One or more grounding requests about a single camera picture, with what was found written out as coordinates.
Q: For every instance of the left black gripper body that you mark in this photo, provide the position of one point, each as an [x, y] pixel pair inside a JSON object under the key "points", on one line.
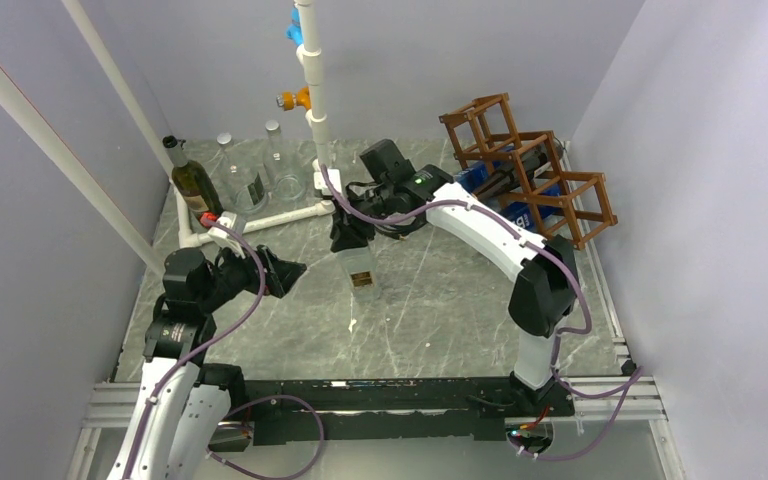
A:
{"points": [[234, 275]]}

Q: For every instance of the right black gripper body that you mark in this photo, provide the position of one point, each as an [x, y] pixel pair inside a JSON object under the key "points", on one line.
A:
{"points": [[373, 204]]}

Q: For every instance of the clear bottle white cap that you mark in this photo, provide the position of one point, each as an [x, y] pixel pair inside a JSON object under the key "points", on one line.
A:
{"points": [[245, 192]]}

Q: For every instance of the clear bottle green label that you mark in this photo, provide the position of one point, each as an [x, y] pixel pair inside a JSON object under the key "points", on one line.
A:
{"points": [[288, 183]]}

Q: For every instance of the green wine bottle silver foil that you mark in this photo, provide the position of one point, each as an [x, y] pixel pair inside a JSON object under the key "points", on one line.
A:
{"points": [[192, 180]]}

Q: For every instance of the brown bottle gold foil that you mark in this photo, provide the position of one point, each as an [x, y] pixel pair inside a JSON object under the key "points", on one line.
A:
{"points": [[505, 178]]}

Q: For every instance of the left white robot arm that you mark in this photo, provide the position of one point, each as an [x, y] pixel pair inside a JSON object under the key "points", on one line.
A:
{"points": [[182, 398]]}

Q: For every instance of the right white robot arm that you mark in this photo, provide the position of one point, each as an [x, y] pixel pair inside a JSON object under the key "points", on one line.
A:
{"points": [[542, 270]]}

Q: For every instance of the rear blue square bottle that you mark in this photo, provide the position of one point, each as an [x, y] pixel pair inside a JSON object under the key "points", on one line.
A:
{"points": [[473, 177]]}

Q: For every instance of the front blue Blue Dash bottle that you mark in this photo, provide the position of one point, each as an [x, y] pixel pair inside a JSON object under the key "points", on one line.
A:
{"points": [[520, 214]]}

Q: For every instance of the brown wooden wine rack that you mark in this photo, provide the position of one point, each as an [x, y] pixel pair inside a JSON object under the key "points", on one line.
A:
{"points": [[524, 170]]}

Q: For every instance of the orange pipe-mounted fitting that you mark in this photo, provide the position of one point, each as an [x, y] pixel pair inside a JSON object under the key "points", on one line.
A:
{"points": [[288, 100]]}

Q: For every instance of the blue pipe-mounted fitting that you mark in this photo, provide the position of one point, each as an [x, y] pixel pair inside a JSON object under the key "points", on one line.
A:
{"points": [[294, 30]]}

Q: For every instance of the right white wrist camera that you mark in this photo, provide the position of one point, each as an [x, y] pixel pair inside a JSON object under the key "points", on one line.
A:
{"points": [[326, 181]]}

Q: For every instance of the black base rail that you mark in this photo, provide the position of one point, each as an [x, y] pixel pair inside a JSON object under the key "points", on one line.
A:
{"points": [[274, 412]]}

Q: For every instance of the white PVC pipe frame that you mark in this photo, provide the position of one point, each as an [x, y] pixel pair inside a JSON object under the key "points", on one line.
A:
{"points": [[27, 116]]}

